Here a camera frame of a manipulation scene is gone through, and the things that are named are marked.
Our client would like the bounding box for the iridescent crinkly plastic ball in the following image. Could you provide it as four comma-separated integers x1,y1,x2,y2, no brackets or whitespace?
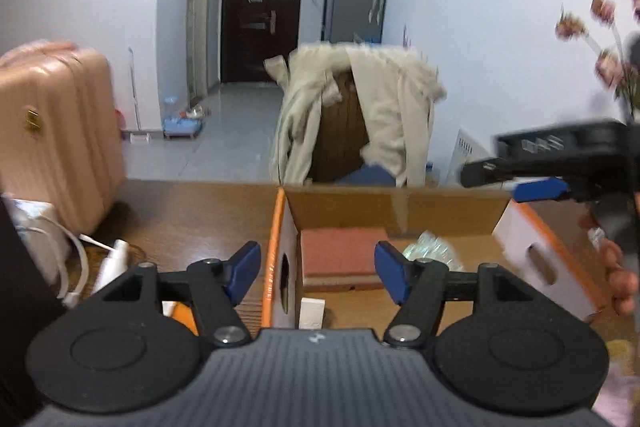
402,231,466,273

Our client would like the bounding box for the blue floor tray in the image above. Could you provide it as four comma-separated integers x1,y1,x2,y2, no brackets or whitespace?
162,117,205,140

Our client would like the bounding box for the red brick-like block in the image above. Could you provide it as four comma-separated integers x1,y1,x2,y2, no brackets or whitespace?
299,227,397,293

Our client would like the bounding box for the black flat object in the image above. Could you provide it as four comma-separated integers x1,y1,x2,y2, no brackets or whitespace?
0,194,76,427

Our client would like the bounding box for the dark wooden door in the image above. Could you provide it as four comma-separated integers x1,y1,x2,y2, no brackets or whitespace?
221,0,305,84

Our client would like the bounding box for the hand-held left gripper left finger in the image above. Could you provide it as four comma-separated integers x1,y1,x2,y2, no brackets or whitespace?
92,241,262,348

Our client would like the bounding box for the beige side door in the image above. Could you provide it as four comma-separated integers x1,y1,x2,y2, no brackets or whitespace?
186,0,212,102

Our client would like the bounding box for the white bottle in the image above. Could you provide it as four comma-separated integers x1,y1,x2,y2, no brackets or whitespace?
92,239,130,297

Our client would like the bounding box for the orange cloth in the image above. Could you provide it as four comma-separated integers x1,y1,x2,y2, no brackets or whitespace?
162,302,201,336

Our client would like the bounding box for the person's right hand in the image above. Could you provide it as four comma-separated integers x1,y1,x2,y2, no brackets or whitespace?
577,212,636,319

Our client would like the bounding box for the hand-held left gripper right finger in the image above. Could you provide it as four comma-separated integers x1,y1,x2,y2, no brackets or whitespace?
374,241,548,350

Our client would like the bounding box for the small white box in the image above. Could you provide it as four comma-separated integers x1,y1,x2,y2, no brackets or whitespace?
300,298,326,330

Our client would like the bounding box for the beige coat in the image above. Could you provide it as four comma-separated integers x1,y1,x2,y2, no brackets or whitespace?
264,43,447,188

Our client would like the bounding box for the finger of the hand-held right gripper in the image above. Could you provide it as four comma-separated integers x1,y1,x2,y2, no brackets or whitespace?
460,157,573,204

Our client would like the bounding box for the white vented panel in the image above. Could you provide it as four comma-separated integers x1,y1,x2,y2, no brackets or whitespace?
449,129,496,186

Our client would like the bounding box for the pink hard suitcase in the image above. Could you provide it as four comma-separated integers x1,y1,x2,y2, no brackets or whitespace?
0,39,126,235

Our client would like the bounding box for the cardboard box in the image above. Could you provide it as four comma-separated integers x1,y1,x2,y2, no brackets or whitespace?
261,187,613,333

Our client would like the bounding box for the blue chair cushion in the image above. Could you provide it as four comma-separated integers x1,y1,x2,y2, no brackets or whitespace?
335,164,397,186

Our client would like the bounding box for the bunch of pink artificial flowers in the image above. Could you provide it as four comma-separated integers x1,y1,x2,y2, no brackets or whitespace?
555,0,640,112

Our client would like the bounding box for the wooden chair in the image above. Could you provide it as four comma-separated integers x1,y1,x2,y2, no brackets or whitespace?
310,69,396,185

